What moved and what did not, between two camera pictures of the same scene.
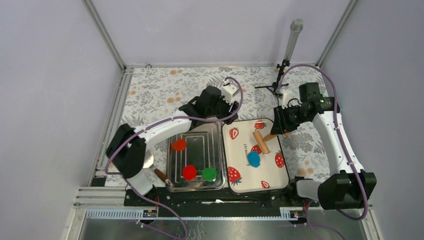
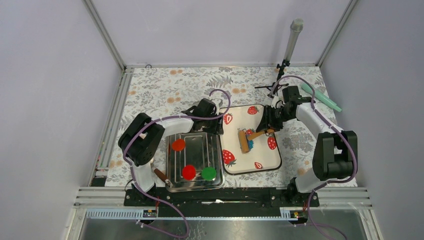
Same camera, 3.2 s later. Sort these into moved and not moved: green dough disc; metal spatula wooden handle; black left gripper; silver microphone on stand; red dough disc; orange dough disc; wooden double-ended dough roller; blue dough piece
Moved: wooden double-ended dough roller; blue dough piece; black left gripper
Not moved: orange dough disc; silver microphone on stand; metal spatula wooden handle; green dough disc; red dough disc
